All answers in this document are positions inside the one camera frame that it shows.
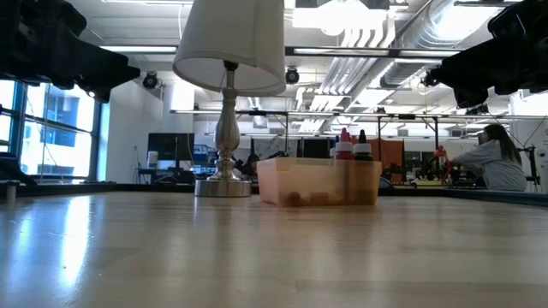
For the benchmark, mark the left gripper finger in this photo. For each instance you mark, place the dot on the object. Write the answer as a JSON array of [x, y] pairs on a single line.
[[120, 72]]

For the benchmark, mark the large glass window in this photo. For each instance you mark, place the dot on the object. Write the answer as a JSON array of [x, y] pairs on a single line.
[[64, 145]]

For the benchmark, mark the orange partition cloth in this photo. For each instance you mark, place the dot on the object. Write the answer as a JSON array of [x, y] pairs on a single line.
[[389, 154]]

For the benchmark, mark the white shade silver table lamp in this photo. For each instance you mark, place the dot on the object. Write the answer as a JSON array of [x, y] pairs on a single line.
[[231, 38]]

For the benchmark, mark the long ceiling light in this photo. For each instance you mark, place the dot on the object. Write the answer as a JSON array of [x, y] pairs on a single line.
[[128, 49], [325, 51]]

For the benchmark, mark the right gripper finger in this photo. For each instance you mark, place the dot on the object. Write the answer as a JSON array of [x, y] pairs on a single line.
[[460, 72]]

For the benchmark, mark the silver ventilation duct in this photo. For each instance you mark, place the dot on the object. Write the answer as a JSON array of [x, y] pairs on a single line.
[[424, 30]]

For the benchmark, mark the black metal station frame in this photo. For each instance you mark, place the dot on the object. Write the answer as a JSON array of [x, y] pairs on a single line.
[[261, 113]]

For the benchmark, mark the black ceiling spotlight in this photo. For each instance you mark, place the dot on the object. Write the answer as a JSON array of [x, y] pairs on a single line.
[[427, 81], [150, 80], [292, 75]]

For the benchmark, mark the black computer monitor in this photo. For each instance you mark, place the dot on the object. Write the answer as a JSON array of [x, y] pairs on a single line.
[[171, 145]]

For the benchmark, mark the red device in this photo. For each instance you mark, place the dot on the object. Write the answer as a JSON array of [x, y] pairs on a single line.
[[441, 153]]

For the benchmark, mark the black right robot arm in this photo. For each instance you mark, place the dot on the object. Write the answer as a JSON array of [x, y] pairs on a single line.
[[540, 43]]

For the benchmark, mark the orange translucent plastic bin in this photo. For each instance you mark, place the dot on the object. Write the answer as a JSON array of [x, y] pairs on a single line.
[[299, 179]]

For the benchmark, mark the black equipment stand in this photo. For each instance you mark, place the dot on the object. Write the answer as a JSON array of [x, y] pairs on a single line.
[[532, 171]]

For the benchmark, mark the white cylinder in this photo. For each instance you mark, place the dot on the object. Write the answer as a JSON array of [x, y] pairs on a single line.
[[153, 159]]

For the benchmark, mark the person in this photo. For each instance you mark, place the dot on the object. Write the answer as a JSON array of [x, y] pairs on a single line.
[[496, 167]]

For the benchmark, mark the small grey post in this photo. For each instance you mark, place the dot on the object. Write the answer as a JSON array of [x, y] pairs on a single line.
[[12, 190]]

